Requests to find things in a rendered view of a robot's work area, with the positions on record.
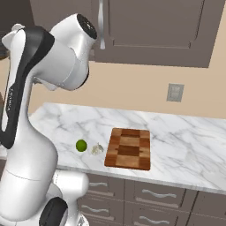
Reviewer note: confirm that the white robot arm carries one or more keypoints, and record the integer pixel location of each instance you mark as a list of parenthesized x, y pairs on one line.
[(26, 164)]

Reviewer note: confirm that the wooden checkered cutting board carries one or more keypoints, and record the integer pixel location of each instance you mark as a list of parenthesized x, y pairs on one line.
[(129, 148)]

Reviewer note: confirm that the white garlic bulb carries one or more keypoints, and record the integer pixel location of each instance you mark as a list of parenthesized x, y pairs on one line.
[(96, 149)]

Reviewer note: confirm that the green lime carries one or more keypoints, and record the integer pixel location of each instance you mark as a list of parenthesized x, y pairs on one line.
[(81, 145)]

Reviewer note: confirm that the grey-brown base cabinet door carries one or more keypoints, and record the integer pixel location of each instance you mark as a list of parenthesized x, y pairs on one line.
[(210, 209)]

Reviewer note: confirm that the grey-brown drawer front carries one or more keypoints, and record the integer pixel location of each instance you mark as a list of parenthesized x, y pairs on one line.
[(114, 210), (160, 201), (116, 188), (172, 219)]

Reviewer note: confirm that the grey wall outlet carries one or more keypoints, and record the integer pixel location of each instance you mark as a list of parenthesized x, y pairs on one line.
[(175, 92)]

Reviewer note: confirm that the grey-brown wall cabinet door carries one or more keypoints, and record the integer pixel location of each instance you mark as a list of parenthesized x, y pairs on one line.
[(58, 10), (156, 23)]

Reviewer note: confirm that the dark brown wall cabinet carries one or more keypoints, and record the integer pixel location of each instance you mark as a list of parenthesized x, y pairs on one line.
[(14, 11)]

